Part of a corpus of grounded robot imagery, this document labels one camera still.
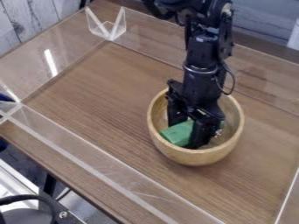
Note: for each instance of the green rectangular block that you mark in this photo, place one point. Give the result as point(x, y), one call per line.
point(179, 133)

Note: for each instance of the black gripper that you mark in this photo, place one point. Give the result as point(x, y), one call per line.
point(203, 112)

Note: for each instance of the black table leg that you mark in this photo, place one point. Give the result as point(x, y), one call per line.
point(50, 185)

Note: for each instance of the clear acrylic tray wall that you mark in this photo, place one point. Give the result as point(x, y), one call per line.
point(82, 91)

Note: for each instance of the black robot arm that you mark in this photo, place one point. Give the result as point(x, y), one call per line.
point(207, 22)

